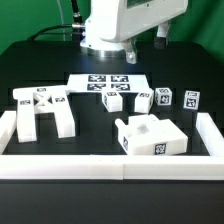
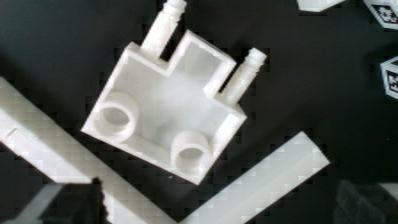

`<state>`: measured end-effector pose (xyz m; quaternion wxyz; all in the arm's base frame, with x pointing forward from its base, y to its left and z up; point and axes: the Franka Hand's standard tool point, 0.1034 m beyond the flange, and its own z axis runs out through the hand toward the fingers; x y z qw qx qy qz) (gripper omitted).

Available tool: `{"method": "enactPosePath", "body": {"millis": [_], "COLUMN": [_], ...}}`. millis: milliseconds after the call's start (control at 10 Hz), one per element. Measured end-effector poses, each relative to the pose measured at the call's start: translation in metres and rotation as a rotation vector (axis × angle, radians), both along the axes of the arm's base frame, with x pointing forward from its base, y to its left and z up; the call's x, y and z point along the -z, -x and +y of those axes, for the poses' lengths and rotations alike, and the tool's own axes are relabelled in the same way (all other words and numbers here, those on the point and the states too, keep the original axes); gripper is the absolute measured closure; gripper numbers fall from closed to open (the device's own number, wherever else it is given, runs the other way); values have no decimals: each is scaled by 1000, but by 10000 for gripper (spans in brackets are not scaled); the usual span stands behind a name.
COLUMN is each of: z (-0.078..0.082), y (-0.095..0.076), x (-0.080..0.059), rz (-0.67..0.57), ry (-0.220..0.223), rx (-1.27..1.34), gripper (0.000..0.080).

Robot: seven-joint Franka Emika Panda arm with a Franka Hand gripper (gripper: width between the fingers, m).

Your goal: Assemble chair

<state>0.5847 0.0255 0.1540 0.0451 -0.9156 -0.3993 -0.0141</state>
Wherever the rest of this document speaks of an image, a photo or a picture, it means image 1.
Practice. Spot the white U-shaped fence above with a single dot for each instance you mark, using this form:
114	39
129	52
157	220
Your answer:
118	167

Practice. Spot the white nut cube right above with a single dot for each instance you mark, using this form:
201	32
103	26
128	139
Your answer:
191	100

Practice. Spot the white marker base plate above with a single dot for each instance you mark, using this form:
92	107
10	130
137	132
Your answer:
133	83

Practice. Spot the white chair back frame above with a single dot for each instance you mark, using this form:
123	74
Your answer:
43	100

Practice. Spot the white nut cube left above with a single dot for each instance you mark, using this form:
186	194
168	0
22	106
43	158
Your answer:
163	96

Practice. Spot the white chair seat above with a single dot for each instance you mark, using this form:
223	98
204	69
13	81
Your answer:
147	135

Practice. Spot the white nut cube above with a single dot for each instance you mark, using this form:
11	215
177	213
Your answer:
163	96
191	100

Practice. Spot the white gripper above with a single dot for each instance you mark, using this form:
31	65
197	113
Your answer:
123	19

